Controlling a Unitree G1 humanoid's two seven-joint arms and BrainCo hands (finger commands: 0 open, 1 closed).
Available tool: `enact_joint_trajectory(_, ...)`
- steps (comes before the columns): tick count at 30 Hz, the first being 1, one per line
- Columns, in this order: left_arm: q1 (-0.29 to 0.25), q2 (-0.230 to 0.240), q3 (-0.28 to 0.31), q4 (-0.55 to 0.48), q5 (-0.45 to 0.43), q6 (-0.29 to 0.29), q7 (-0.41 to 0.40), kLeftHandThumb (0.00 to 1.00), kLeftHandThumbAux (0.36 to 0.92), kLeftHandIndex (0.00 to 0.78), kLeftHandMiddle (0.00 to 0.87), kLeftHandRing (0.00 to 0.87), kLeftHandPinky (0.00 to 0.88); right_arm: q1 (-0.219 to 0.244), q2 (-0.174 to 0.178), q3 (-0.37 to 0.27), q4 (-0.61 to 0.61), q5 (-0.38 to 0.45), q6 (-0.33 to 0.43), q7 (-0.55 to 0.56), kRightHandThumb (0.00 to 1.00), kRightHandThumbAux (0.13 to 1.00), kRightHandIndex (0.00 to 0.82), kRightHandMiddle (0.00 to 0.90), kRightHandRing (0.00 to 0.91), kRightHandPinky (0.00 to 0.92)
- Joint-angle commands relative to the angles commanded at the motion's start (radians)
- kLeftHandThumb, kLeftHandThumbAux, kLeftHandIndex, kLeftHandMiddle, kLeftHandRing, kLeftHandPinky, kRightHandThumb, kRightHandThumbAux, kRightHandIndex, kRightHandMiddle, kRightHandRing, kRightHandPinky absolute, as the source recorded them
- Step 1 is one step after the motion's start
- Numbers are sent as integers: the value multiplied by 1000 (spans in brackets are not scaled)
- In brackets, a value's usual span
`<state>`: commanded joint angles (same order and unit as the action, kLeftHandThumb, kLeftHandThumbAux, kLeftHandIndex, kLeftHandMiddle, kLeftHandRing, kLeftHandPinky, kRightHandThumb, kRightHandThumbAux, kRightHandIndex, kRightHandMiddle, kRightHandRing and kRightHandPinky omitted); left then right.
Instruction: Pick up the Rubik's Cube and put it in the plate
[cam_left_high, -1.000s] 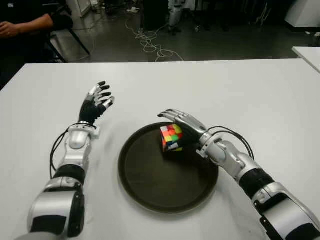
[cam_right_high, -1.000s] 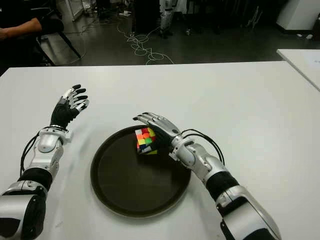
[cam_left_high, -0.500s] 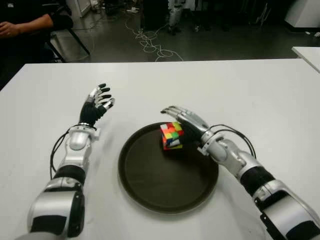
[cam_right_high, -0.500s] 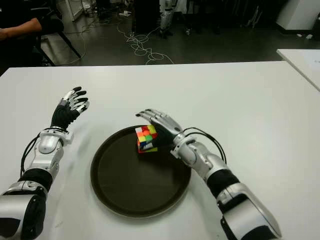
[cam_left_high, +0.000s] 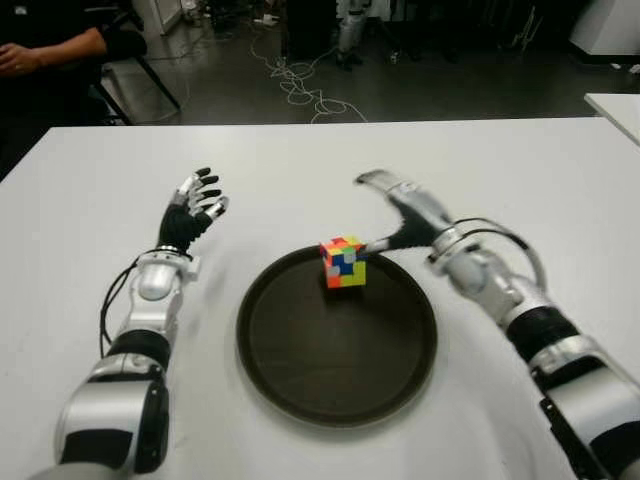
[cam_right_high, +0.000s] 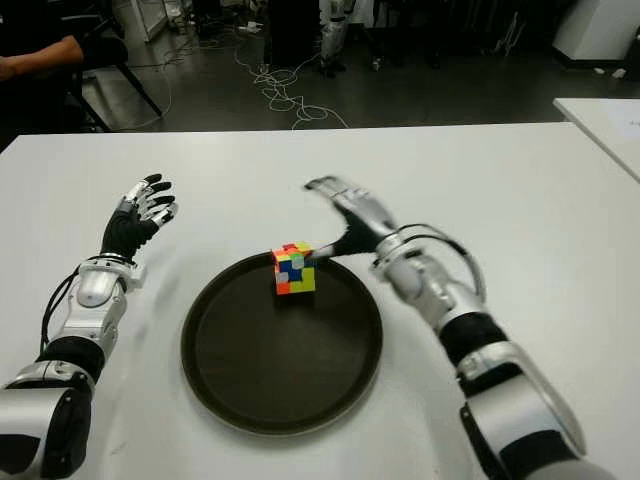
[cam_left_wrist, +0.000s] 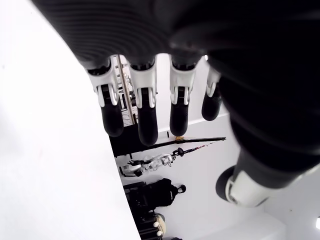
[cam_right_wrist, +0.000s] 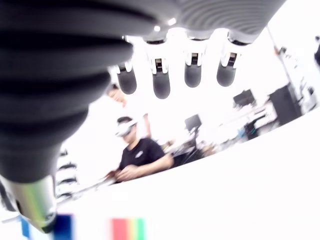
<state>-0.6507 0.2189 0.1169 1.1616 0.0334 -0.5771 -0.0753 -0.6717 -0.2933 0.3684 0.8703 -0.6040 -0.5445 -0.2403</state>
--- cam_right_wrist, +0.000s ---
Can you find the white VR headset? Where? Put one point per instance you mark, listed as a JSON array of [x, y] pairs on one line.
[[123, 130]]

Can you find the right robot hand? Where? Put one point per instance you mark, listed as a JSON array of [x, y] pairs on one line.
[[50, 75]]

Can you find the standing person with glasses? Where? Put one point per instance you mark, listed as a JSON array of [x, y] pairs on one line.
[[117, 96]]

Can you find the black monitor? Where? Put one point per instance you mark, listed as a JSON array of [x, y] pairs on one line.
[[243, 97], [193, 122]]

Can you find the multicoloured Rubik's cube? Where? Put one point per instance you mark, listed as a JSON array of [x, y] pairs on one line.
[[125, 230]]

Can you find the black box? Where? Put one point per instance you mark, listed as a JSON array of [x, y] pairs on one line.
[[285, 105]]

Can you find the person in black shirt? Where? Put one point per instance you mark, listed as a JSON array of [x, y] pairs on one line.
[[142, 155]]

